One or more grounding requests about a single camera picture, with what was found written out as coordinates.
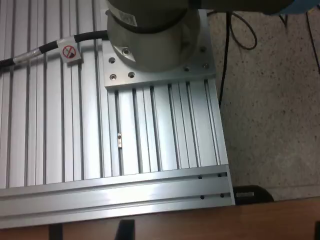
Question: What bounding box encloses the white warning tag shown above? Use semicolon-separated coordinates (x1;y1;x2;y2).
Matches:
59;41;83;66

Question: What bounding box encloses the thick black floor cable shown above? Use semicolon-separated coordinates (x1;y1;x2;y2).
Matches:
218;11;232;106

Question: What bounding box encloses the thin black looped cable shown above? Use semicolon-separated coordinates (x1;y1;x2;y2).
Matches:
231;11;258;50

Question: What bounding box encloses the black vertical post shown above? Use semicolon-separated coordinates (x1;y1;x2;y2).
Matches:
48;223;63;240

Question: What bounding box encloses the aluminium mounting plate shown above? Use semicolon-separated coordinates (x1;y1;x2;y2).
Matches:
101;9;217;92

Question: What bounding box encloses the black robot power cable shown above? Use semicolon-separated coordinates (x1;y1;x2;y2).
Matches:
0;29;110;70

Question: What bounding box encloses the black box under table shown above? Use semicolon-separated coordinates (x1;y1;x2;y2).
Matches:
232;184;275;205

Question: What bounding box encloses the aluminium extrusion frame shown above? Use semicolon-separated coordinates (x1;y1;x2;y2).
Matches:
0;0;237;230

